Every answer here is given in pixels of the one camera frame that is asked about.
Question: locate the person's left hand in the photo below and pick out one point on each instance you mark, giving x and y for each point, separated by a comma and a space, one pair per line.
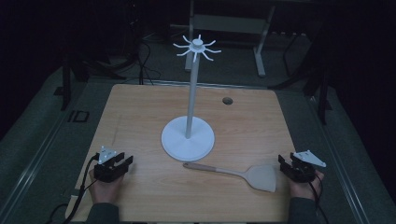
106, 189

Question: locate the black metal stand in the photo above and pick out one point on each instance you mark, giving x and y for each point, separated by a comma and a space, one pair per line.
66, 84
323, 93

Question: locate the white metal desk frame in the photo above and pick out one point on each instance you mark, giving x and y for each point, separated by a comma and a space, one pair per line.
230, 25

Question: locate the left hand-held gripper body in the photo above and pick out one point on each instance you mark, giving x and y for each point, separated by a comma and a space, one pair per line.
107, 171

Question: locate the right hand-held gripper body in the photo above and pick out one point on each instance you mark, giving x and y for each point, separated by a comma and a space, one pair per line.
303, 169

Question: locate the white hook rack stand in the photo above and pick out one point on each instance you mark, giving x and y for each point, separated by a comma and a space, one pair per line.
187, 140

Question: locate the person's right hand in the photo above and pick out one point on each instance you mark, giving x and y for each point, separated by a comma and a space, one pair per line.
300, 189

